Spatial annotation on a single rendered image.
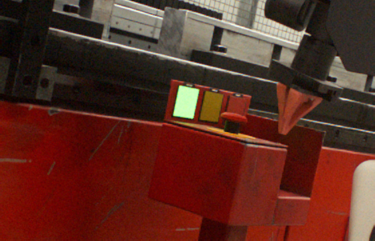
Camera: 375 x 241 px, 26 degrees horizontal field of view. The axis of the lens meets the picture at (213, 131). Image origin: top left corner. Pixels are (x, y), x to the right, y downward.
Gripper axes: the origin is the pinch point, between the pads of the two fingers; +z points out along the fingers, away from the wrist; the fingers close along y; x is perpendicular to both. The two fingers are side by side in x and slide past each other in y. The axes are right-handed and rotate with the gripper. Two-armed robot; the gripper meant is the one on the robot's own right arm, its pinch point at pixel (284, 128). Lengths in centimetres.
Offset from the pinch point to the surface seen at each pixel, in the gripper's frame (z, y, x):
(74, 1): -5.3, 34.7, 17.4
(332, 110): 0.0, 18.2, -44.6
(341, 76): -6, 31, -66
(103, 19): -3.8, 34.0, 10.8
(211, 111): 2.1, 10.5, 4.8
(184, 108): 2.4, 10.5, 11.4
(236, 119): 0.1, 1.2, 11.1
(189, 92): -0.1, 11.1, 10.9
